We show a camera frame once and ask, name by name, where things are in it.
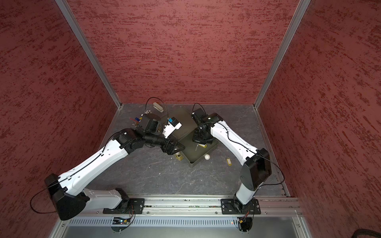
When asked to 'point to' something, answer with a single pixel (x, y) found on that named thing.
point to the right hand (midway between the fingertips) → (198, 144)
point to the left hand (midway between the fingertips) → (178, 147)
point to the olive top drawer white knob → (195, 151)
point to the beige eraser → (158, 107)
